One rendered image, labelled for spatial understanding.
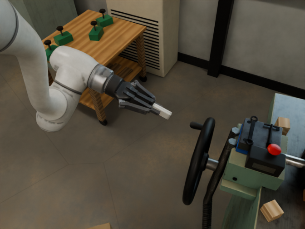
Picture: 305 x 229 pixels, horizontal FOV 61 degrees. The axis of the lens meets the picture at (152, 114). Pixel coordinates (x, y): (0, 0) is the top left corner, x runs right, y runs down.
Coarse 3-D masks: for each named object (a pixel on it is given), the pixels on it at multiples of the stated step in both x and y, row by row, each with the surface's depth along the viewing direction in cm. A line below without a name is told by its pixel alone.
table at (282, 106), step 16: (288, 96) 88; (272, 112) 83; (288, 112) 83; (304, 112) 83; (304, 128) 79; (288, 144) 75; (304, 144) 75; (288, 176) 69; (240, 192) 70; (256, 192) 69; (272, 192) 66; (288, 192) 66; (256, 208) 64; (288, 208) 63; (304, 208) 63; (256, 224) 61; (272, 224) 61; (288, 224) 61; (304, 224) 61
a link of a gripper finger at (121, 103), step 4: (120, 104) 84; (124, 104) 84; (128, 104) 85; (132, 104) 85; (120, 108) 86; (124, 108) 86; (128, 108) 86; (132, 108) 85; (136, 108) 85; (140, 108) 85; (144, 108) 86; (140, 112) 87
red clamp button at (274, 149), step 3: (270, 144) 61; (273, 144) 61; (276, 144) 61; (267, 147) 61; (270, 147) 60; (273, 147) 60; (276, 147) 60; (279, 147) 60; (270, 150) 60; (273, 150) 60; (276, 150) 60; (279, 150) 60; (270, 153) 60; (273, 153) 60; (276, 153) 59; (279, 153) 60
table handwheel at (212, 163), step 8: (208, 120) 77; (208, 128) 74; (200, 136) 72; (208, 136) 73; (200, 144) 71; (208, 144) 93; (200, 152) 70; (192, 160) 70; (200, 160) 70; (208, 160) 81; (216, 160) 81; (192, 168) 70; (200, 168) 81; (208, 168) 81; (192, 176) 70; (200, 176) 93; (192, 184) 70; (184, 192) 73; (192, 192) 72; (184, 200) 75; (192, 200) 83
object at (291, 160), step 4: (288, 156) 66; (292, 156) 66; (304, 156) 68; (288, 160) 65; (292, 160) 65; (296, 160) 65; (300, 160) 65; (304, 160) 65; (288, 164) 66; (292, 164) 65; (296, 164) 65; (300, 164) 64; (304, 164) 64; (300, 168) 65; (304, 168) 65; (300, 172) 67; (304, 172) 64; (300, 176) 66; (304, 176) 64; (300, 180) 65; (304, 180) 63; (300, 184) 65; (304, 184) 64; (300, 188) 66; (304, 188) 65
